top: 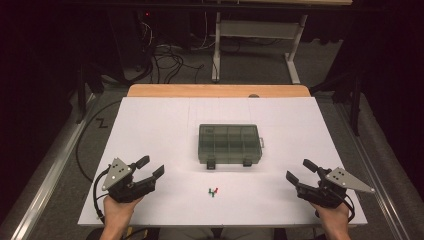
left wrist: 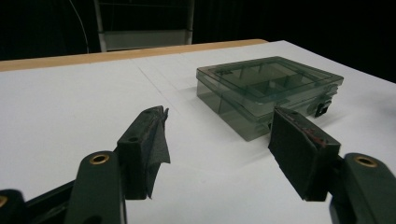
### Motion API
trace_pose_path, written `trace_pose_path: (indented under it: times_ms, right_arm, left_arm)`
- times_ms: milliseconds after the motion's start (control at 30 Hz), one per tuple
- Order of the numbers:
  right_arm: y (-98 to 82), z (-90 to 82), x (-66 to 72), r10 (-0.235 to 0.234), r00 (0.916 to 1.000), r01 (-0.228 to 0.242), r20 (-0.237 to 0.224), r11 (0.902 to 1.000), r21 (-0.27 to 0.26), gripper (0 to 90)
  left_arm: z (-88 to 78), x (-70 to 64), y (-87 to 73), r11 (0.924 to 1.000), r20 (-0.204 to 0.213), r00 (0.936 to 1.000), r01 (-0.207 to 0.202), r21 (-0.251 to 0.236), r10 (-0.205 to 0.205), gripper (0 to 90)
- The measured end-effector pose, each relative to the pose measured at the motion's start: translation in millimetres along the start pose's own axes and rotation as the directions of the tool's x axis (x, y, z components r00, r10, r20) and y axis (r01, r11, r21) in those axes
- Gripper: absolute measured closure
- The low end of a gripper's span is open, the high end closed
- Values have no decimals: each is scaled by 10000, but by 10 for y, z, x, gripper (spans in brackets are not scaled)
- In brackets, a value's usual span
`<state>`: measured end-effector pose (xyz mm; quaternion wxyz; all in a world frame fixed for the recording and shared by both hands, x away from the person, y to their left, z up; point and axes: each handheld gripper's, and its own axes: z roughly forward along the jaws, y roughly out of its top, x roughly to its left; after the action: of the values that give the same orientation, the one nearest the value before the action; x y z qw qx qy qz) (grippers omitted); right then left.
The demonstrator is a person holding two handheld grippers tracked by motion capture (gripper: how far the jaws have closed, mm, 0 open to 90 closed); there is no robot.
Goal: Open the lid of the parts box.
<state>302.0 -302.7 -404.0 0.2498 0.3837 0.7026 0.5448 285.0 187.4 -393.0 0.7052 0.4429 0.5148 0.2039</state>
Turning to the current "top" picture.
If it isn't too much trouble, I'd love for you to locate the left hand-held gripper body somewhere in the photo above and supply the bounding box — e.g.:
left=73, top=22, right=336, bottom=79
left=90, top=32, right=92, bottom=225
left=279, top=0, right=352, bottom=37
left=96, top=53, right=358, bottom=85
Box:
left=101, top=157, right=158, bottom=204

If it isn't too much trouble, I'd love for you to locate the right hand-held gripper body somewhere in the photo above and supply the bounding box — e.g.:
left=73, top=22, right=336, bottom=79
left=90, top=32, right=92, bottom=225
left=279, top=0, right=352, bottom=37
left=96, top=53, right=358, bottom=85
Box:
left=295, top=166, right=376, bottom=209

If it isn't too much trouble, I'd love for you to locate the grey compartment organizer box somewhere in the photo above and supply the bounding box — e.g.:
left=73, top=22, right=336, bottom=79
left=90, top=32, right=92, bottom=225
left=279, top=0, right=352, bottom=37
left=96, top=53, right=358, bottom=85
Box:
left=198, top=123, right=265, bottom=170

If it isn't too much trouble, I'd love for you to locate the person's right hand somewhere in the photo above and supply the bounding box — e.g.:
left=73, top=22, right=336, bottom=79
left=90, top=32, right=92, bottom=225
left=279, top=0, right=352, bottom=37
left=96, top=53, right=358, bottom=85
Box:
left=309, top=202, right=351, bottom=233

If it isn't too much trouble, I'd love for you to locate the person's left hand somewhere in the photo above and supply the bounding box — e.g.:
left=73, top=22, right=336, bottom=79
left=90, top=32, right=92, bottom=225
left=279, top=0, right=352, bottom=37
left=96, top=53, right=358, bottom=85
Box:
left=103, top=195, right=144, bottom=230

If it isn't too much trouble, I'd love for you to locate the white board table cover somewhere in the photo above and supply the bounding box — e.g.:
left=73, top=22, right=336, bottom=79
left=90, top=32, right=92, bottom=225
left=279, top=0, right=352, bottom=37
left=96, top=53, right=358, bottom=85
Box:
left=77, top=96, right=368, bottom=228

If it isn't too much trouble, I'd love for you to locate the black metal stand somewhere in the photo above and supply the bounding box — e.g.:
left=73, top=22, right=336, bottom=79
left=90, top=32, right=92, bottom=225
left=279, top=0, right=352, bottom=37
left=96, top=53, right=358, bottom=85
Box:
left=309, top=69, right=364, bottom=137
left=75, top=63, right=104, bottom=124

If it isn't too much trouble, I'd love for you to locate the wooden table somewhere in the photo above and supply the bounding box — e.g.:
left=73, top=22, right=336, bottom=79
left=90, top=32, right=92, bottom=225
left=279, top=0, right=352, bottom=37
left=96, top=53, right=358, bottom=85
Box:
left=127, top=83, right=312, bottom=98

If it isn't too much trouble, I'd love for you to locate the black computer tower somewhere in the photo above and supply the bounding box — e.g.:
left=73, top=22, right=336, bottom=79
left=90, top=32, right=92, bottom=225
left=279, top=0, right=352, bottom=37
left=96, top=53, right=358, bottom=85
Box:
left=108, top=9, right=154, bottom=73

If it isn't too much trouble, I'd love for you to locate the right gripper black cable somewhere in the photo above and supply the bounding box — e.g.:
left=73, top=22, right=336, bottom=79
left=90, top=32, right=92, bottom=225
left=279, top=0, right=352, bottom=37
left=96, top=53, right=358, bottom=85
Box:
left=343, top=194, right=356, bottom=223

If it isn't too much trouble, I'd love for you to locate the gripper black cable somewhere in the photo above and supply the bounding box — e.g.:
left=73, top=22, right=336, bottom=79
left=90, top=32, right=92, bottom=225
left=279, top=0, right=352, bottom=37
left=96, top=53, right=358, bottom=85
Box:
left=92, top=165, right=113, bottom=224
left=343, top=194, right=356, bottom=223

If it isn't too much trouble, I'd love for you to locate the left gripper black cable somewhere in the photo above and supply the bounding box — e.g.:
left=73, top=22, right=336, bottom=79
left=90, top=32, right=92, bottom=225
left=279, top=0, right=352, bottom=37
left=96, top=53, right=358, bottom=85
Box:
left=92, top=165, right=113, bottom=224

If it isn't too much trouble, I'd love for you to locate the aluminium floor rail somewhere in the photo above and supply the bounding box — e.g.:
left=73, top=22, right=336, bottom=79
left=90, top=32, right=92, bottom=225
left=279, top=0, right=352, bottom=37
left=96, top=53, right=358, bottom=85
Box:
left=8, top=93, right=101, bottom=240
left=334, top=103, right=414, bottom=240

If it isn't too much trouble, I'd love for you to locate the long black floor cable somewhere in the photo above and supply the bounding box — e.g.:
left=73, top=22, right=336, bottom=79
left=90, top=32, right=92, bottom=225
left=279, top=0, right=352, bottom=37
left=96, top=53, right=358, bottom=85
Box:
left=75, top=99, right=123, bottom=184

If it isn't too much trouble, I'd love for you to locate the tangle of floor cables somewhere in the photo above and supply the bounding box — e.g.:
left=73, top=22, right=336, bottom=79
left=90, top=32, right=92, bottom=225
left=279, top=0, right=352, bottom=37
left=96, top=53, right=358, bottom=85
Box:
left=139, top=19, right=206, bottom=84

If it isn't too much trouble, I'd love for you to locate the white metal desk frame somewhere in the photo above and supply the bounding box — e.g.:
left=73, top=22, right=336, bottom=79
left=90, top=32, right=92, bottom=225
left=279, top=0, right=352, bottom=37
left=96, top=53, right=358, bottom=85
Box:
left=211, top=11, right=309, bottom=85

